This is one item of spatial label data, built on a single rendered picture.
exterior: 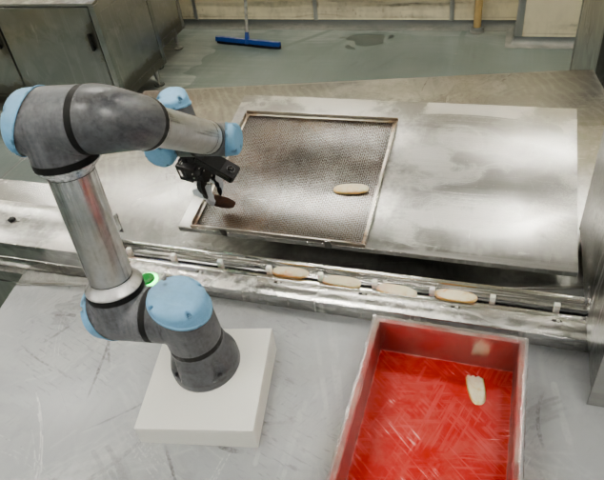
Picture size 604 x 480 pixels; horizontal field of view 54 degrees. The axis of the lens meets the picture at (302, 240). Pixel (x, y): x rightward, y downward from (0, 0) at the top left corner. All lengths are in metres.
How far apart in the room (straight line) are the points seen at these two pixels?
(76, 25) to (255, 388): 3.21
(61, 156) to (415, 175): 1.00
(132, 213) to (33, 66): 2.70
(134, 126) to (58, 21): 3.23
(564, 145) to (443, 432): 0.92
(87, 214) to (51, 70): 3.37
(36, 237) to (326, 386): 0.94
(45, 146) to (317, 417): 0.75
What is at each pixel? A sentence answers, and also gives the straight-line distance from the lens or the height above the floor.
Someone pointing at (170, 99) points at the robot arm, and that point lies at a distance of 1.46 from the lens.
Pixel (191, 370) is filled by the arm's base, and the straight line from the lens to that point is 1.28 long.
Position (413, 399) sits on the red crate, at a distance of 1.33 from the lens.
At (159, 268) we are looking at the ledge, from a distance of 1.66.
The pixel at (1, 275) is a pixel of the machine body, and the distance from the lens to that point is 2.01.
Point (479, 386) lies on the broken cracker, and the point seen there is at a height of 0.83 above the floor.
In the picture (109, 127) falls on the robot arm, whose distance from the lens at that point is 1.01.
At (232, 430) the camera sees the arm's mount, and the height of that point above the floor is 0.88.
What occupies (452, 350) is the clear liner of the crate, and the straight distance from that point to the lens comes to 1.35.
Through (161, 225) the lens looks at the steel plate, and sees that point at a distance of 1.87.
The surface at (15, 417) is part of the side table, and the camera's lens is 1.54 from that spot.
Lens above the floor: 1.92
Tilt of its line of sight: 40 degrees down
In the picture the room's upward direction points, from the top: 8 degrees counter-clockwise
